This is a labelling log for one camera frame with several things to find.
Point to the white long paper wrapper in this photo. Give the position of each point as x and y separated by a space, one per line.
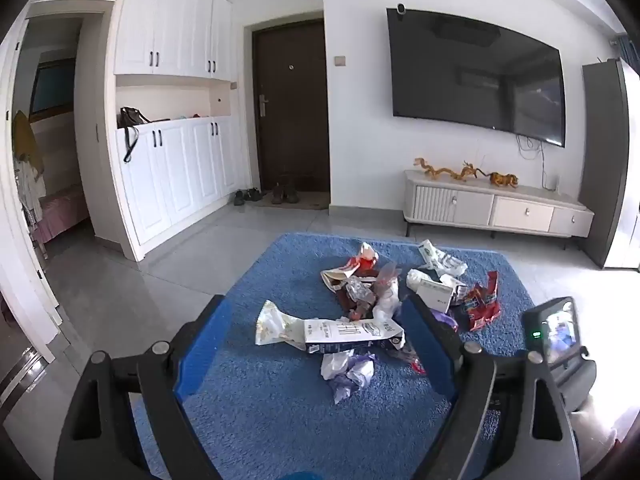
345 334

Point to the black wall television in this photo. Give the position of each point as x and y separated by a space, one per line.
475 75

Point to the white cardboard box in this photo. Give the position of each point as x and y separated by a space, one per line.
435 292

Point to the grey doormat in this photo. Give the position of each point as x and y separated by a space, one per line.
312 204

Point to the white hallway cabinet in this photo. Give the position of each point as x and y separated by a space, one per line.
170 25

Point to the purple white wrapper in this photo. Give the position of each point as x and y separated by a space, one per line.
357 377

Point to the red white snack packet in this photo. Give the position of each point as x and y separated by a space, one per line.
365 257

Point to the white green packet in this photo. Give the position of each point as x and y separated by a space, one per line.
437 256

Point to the gold tiger figurine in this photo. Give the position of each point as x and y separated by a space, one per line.
502 180

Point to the blue plush blanket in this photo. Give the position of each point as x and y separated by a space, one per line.
280 410

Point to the small white camera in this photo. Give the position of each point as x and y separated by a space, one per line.
400 8

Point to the blue curtain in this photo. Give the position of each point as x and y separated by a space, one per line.
624 49

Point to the small purple wrapper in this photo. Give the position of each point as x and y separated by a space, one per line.
445 320

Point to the white snack bag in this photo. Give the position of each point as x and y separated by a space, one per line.
272 322

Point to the dark brown entrance door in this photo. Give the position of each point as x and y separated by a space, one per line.
290 110

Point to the gold dragon figurine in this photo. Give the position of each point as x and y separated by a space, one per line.
472 170
435 170

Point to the pink bed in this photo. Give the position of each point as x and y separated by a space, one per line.
62 210

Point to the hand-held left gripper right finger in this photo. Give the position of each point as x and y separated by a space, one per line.
442 370

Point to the brown shoe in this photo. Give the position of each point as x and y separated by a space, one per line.
291 193
277 194

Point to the hanging yellow garment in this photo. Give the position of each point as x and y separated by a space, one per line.
26 142

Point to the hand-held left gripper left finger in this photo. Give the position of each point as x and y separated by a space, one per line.
204 346

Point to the dark glass display cabinet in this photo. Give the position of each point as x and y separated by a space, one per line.
602 160

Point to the small red wrapper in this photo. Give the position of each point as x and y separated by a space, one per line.
414 362

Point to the dark shoe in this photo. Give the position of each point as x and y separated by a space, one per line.
240 197
254 194

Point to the wall light switch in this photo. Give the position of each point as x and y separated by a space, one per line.
340 60

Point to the white television cabinet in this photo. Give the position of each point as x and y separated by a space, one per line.
475 207

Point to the cream packet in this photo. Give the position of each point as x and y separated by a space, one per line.
337 277

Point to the brown handbag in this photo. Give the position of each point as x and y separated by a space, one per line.
131 117

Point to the clear plastic wrapper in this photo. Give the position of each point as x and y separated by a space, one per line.
387 285

